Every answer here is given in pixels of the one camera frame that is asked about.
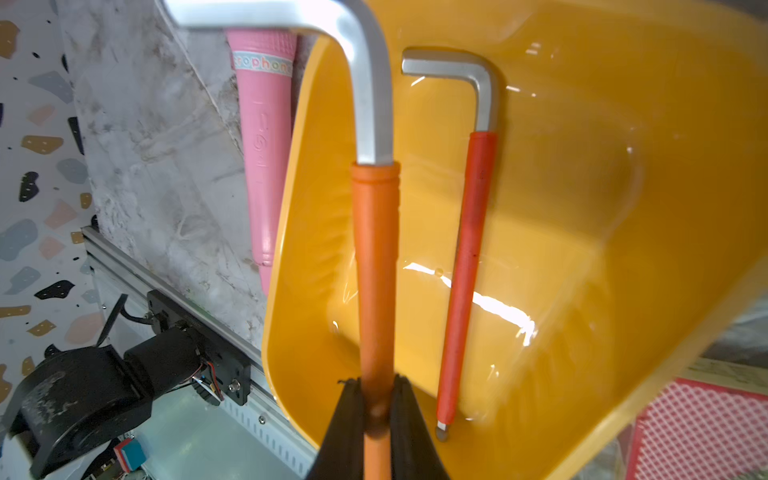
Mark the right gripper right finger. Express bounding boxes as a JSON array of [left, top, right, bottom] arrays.
[[390, 375, 449, 480]]

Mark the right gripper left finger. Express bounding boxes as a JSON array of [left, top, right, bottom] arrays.
[[306, 379, 365, 480]]

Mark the red-sleeved hex key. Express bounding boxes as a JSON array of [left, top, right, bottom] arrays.
[[401, 47, 500, 442]]

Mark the orange-sleeved hex key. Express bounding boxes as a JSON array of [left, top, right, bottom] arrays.
[[166, 1, 400, 479]]

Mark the yellow plastic storage tray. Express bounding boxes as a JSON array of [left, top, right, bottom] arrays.
[[261, 0, 768, 480]]

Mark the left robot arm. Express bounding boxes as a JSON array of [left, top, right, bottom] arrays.
[[2, 329, 201, 479]]

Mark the red playing card box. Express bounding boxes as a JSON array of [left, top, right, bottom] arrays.
[[620, 379, 767, 479]]

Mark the pink toy microphone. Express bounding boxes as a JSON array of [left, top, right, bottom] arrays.
[[226, 29, 297, 294]]

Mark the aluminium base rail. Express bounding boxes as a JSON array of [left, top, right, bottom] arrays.
[[83, 226, 316, 479]]

